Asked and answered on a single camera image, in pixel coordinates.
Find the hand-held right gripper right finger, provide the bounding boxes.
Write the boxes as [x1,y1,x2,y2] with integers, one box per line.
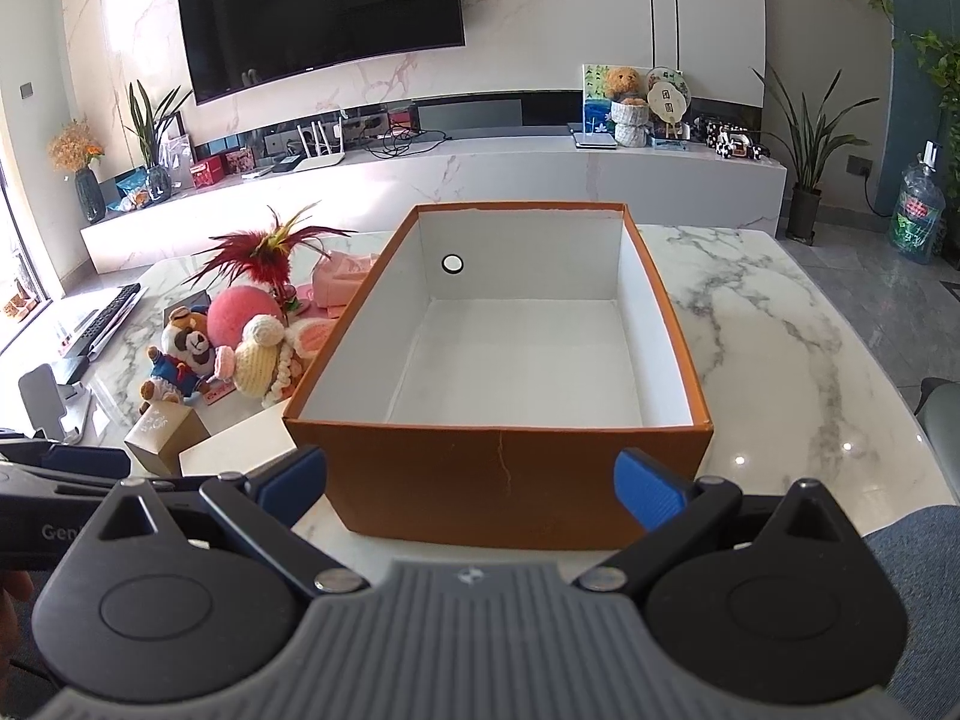
[574,448,895,599]

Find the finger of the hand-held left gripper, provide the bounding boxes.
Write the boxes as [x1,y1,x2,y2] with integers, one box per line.
[0,431,132,497]

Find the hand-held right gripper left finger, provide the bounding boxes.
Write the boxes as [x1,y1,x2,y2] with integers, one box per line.
[56,446,372,601]

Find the orange cardboard box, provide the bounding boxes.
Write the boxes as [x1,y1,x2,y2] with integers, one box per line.
[283,201,713,550]

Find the pink fabric pouch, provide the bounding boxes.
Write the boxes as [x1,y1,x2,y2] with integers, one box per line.
[311,251,377,309]

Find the white marble desktop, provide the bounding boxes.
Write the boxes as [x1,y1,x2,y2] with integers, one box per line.
[0,229,960,616]

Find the white flat box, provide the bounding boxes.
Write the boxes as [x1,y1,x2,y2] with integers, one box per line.
[178,431,302,482]

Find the white phone stand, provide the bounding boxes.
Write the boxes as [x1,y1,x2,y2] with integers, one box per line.
[16,364,93,444]

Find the beige small box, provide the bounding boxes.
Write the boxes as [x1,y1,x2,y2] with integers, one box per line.
[124,399,212,478]

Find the cream crochet doll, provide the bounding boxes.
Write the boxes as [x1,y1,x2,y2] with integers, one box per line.
[234,315,305,401]

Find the black remote control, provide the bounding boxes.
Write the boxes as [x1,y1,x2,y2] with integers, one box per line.
[64,283,143,358]

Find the pink round plush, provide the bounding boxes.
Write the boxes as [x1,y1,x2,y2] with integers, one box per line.
[289,319,335,358]

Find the pink ball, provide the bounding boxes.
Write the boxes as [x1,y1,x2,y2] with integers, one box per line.
[206,286,285,350]

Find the red feather toy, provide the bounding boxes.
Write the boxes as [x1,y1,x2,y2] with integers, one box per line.
[191,202,358,313]

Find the vase with dried flowers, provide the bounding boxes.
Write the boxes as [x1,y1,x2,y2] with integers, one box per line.
[49,120,107,224]

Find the blue snack bag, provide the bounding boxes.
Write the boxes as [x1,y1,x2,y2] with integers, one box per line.
[109,165,155,212]

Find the person's jeans leg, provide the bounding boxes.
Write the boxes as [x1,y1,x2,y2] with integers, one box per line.
[862,506,960,720]

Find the green plant in glass vase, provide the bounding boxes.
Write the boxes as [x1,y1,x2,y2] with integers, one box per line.
[124,79,193,203]

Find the grey chair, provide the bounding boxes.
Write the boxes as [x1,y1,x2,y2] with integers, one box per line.
[919,377,960,467]

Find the clear gift bag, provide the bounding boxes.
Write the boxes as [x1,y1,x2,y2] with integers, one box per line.
[160,131,193,188]

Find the white router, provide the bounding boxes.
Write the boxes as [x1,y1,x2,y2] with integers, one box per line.
[296,120,346,170]

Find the white marble television cabinet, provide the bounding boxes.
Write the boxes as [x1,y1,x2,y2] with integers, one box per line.
[79,127,788,275]

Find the black and white cow figurines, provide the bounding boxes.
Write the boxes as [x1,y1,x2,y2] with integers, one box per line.
[694,118,773,162]

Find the teddy bear in basket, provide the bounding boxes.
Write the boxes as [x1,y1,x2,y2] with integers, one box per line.
[609,100,650,148]

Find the potted plant in black pot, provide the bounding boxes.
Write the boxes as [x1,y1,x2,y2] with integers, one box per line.
[754,64,880,245]

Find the large water bottle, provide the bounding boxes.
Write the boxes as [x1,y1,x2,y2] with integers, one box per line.
[889,142,947,265]

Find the blue flower painting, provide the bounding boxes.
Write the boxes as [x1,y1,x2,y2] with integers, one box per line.
[581,64,623,137]

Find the round fan ornament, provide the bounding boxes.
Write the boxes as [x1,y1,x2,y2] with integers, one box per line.
[645,66,692,143]

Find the brown teddy bear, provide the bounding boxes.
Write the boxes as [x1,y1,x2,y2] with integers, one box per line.
[604,67,650,106]

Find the black flat television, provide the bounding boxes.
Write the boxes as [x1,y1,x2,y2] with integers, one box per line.
[175,0,466,106]

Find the hanging vine plant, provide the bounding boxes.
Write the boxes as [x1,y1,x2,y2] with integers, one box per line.
[795,0,960,192]

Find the black cables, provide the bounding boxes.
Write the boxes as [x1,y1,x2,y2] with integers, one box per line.
[358,111,452,160]

